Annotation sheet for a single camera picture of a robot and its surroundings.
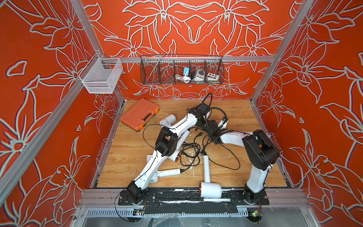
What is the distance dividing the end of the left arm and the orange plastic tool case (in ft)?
1.30

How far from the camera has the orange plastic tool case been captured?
101 centimetres

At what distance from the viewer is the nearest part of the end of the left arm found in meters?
0.77
